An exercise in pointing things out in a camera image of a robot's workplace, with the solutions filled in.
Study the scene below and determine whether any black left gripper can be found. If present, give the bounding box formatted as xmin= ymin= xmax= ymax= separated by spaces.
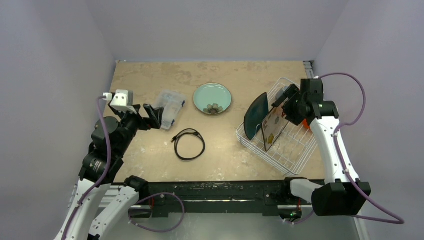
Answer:
xmin=114 ymin=102 xmax=163 ymax=155

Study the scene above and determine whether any floral square plate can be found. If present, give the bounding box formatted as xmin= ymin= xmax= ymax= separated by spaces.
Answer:
xmin=261 ymin=106 xmax=289 ymax=152

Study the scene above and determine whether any teal square plate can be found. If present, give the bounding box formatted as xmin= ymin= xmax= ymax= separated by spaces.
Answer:
xmin=243 ymin=92 xmax=269 ymax=141

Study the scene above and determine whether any mint green round plate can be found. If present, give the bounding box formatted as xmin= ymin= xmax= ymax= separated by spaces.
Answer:
xmin=193 ymin=83 xmax=233 ymax=116

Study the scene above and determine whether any grey mug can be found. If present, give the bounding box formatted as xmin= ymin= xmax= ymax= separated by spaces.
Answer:
xmin=275 ymin=86 xmax=288 ymax=101

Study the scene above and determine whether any orange bowl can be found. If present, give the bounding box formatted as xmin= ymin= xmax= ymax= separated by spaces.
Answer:
xmin=302 ymin=119 xmax=311 ymax=130

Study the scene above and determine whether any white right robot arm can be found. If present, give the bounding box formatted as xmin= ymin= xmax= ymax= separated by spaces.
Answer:
xmin=273 ymin=78 xmax=371 ymax=217

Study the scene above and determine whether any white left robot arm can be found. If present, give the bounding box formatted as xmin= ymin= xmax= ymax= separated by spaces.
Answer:
xmin=56 ymin=104 xmax=164 ymax=240

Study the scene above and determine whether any clear plastic box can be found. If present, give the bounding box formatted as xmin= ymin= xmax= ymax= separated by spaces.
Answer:
xmin=152 ymin=89 xmax=187 ymax=130

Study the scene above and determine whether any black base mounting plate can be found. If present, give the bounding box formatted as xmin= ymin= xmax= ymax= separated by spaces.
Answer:
xmin=129 ymin=180 xmax=312 ymax=219

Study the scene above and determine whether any black coiled cable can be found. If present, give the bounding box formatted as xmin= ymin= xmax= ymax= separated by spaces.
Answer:
xmin=170 ymin=128 xmax=206 ymax=162

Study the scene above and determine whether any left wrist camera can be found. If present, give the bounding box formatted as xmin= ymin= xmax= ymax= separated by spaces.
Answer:
xmin=102 ymin=89 xmax=137 ymax=114

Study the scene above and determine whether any white wire dish rack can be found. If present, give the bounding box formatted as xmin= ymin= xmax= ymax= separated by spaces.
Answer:
xmin=236 ymin=77 xmax=320 ymax=177

